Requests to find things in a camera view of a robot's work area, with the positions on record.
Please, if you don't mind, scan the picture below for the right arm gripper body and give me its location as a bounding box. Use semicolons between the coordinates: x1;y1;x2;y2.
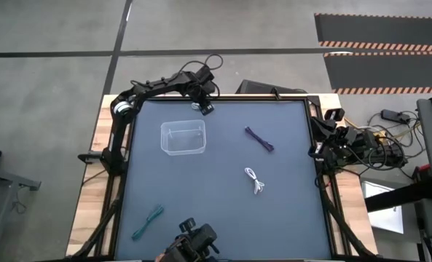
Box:
326;122;359;147

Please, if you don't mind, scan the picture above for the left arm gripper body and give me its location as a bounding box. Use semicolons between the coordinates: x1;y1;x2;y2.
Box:
181;71;219;104

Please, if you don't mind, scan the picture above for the purple USB-C cable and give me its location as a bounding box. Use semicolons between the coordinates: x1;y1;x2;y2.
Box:
244;126;275;153

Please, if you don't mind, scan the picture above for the green USB-C cable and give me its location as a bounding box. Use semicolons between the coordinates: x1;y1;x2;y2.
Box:
131;204;165;242

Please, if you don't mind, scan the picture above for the clear plastic container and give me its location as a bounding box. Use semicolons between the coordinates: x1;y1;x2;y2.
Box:
160;119;207;156

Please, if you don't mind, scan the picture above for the black power strip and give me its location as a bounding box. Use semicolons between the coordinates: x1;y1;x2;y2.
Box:
380;108;412;124

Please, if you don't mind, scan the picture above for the black monitor behind table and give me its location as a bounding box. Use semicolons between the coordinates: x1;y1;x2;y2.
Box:
235;79;308;96

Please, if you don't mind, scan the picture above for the black orange-striped floor mat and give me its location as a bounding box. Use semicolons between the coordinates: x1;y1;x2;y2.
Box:
313;12;432;53
323;52;432;95

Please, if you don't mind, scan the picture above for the white flat panel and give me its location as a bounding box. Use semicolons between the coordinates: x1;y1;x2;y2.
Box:
361;180;405;235

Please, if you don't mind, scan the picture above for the grey-blue table mat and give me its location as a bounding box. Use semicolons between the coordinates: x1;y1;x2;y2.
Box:
114;98;333;261

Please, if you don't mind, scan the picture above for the grey metal desk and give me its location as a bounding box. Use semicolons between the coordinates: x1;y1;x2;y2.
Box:
0;162;42;262

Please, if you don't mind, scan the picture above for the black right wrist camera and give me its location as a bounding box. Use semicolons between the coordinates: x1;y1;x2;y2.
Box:
323;108;346;122

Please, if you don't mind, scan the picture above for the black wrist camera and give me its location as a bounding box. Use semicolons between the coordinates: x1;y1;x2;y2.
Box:
195;65;216;83
323;108;346;122

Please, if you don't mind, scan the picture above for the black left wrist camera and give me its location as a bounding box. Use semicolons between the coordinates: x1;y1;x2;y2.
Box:
195;65;216;83

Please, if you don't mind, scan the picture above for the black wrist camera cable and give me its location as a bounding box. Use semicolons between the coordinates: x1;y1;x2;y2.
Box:
178;53;224;100

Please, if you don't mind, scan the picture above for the yellow cable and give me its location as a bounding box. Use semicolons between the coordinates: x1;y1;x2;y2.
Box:
344;116;423;142

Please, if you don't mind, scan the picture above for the black aluminium rig frame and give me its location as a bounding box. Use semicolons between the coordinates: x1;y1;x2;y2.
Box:
66;92;380;262

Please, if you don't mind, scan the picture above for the black strap bar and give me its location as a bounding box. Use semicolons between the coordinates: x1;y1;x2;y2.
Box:
364;179;432;213

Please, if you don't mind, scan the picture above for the white USB-C cable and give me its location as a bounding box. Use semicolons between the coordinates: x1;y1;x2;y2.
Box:
244;167;266;195

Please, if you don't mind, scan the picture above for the black clamp bracket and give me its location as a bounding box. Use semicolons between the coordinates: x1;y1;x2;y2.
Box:
77;151;104;165

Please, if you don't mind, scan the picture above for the black table-level camera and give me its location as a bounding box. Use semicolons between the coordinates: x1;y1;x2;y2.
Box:
161;217;221;262

